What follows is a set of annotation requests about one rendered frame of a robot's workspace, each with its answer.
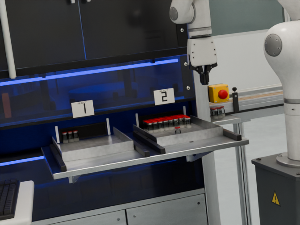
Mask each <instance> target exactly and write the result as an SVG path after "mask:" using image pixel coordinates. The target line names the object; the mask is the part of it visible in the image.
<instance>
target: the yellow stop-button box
mask: <svg viewBox="0 0 300 225"><path fill-rule="evenodd" d="M207 86H208V99H209V102H212V103H221V102H226V101H229V87H228V85H227V84H223V83H220V84H213V85H207ZM220 90H226V91H227V93H228V96H227V98H226V99H220V98H219V97H218V92H219V91H220Z"/></svg>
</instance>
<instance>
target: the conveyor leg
mask: <svg viewBox="0 0 300 225"><path fill-rule="evenodd" d="M248 121H251V119H249V120H243V121H241V122H237V123H232V124H233V132H235V133H237V134H240V135H241V136H242V137H245V133H244V122H248ZM235 154H236V165H237V178H238V188H239V198H240V208H241V218H242V225H253V224H252V213H251V203H250V189H249V178H248V168H247V158H246V146H245V145H243V146H236V147H235Z"/></svg>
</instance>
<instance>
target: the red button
mask: <svg viewBox="0 0 300 225"><path fill-rule="evenodd" d="M227 96H228V93H227V91H226V90H220V91H219V92H218V97H219V98H220V99H226V98H227Z"/></svg>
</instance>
